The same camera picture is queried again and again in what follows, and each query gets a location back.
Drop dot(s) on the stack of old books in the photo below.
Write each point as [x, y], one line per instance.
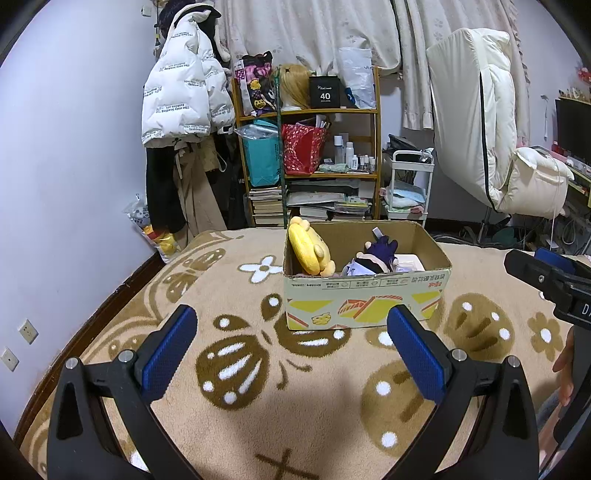
[268, 207]

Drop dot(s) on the black cube box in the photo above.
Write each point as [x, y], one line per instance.
[325, 92]

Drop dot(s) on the white-haired purple plush doll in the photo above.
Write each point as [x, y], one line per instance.
[381, 249]

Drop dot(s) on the cream floral curtain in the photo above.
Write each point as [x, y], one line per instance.
[300, 32]

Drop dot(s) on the translucent plastic bag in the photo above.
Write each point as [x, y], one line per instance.
[358, 74]

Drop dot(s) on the beige brown patterned rug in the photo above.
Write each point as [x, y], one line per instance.
[138, 286]

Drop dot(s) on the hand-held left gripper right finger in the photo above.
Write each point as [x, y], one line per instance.
[415, 355]

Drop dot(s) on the printed cardboard box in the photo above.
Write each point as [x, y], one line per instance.
[369, 295]

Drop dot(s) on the black hanging coat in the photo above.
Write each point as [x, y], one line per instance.
[161, 184]

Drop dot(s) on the black pink printed bag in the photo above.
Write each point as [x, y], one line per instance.
[254, 87]

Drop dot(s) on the red patterned bag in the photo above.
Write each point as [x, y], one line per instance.
[300, 147]

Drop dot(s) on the blonde wig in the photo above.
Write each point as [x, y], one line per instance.
[295, 83]

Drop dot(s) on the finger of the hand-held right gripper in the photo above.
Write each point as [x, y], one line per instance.
[561, 261]
[538, 274]

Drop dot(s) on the dark hat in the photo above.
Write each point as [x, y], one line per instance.
[184, 7]

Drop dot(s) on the teal paper bag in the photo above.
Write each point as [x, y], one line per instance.
[261, 157]

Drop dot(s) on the white printed puffer jacket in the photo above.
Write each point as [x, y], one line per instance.
[184, 92]

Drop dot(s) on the white wall socket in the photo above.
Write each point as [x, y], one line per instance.
[27, 331]
[9, 360]

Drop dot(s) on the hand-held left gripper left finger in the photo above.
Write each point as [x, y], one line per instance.
[171, 355]

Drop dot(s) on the wooden shelf rack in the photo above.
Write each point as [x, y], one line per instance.
[332, 110]

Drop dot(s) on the person's right hand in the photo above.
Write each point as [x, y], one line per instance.
[569, 360]

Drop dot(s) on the blue white cloth pack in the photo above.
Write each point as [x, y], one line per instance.
[404, 196]

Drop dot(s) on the white rolling trolley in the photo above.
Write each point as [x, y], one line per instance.
[406, 156]

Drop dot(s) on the yellow dog plush toy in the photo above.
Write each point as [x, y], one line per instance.
[307, 244]

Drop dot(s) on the green pole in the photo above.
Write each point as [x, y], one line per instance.
[279, 152]

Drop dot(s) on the pile of books and papers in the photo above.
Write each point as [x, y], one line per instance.
[323, 198]

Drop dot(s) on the group of white cosmetic bottles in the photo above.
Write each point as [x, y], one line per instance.
[349, 152]

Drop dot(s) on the plastic bag of toys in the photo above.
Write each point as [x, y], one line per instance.
[157, 240]

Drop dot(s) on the beige hanging coat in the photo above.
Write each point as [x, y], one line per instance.
[199, 184]

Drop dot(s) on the black tote bag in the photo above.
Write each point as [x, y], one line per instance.
[233, 184]

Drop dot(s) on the black computer monitor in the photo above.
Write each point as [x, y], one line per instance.
[575, 129]

